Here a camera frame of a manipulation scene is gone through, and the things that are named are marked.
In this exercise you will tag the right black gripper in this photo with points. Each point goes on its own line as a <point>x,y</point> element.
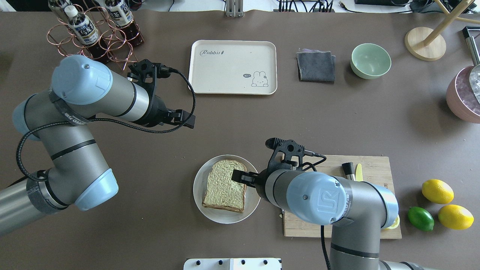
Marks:
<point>261,181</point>

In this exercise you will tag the tea bottle two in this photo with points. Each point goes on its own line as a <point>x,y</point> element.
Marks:
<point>122,16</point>

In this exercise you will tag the tea bottle three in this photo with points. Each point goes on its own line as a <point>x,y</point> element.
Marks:
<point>58,8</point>

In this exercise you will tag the whole lemon one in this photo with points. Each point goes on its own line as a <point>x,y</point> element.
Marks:
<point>437,191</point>

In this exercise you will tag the cream rabbit tray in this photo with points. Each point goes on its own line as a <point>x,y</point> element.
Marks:
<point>233,67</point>

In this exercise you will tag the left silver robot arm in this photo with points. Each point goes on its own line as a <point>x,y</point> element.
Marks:
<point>58,156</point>

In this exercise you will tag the mint green bowl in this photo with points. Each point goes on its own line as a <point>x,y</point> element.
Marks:
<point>370,61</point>

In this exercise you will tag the grey folded cloth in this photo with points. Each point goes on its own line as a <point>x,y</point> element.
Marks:
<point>316,66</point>

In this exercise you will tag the yellow plastic knife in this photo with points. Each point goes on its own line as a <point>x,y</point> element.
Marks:
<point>359,173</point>

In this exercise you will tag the copper wire bottle rack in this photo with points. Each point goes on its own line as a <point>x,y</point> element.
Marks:
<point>104,31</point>

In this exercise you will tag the green spread bread slice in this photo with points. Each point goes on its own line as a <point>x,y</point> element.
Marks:
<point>222,192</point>

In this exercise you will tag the green lime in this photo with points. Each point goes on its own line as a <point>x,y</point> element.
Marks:
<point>420,219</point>

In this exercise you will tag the pink ice bowl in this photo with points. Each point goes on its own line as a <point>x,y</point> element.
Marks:
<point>460,97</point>

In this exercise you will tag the white round plate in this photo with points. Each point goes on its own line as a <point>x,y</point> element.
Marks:
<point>252,199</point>

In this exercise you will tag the metal ice scoop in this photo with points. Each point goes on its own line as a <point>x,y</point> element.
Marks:
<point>470,33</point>

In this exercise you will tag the tea bottle one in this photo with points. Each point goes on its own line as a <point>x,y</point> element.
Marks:
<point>87,33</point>

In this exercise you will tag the whole lemon two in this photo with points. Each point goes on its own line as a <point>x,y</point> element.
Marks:
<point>455,217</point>

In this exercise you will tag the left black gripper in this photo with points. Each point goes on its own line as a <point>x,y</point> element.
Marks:
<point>156,111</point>

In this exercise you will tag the wooden mug tree stand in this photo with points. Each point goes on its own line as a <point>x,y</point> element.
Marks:
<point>428,44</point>

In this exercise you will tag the lemon half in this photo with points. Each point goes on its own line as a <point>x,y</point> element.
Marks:
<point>395,224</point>

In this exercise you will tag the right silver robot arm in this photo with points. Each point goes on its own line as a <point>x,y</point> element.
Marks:
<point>357,210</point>

